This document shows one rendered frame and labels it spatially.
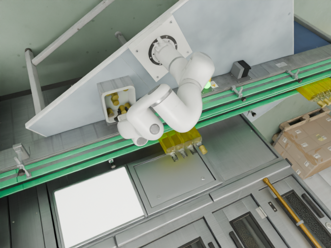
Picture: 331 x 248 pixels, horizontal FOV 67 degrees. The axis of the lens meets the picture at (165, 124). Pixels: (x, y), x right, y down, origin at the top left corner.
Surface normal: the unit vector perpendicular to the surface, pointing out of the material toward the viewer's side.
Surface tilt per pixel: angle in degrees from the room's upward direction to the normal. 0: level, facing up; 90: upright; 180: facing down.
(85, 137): 90
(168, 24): 5
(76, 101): 0
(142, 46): 5
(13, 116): 90
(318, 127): 82
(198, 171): 90
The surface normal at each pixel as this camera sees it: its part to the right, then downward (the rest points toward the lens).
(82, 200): 0.04, -0.65
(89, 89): 0.43, 0.70
